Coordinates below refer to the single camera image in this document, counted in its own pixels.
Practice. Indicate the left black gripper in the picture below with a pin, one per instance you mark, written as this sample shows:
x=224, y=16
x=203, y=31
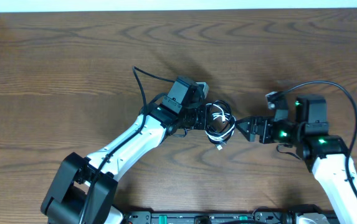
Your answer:
x=201, y=117

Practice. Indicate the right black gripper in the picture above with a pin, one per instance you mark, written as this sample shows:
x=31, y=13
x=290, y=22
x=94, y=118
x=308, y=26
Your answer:
x=266, y=122

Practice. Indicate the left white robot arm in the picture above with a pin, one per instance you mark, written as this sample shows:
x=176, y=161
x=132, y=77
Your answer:
x=83, y=188

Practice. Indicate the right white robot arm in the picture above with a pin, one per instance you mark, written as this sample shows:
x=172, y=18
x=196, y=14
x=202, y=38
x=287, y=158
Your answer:
x=326, y=156

